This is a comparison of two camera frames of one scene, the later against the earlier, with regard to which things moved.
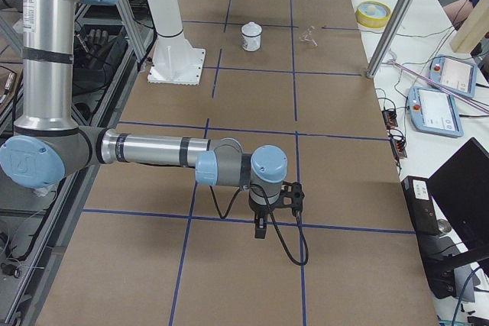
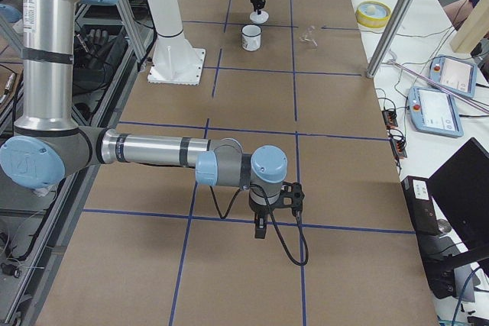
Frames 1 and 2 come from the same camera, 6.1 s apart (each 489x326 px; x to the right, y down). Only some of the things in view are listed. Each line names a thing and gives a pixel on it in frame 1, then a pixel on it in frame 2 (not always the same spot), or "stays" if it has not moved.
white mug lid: [251, 29] -> [260, 18]
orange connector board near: [399, 148] stays
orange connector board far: [390, 117] stays
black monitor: [460, 187] stays
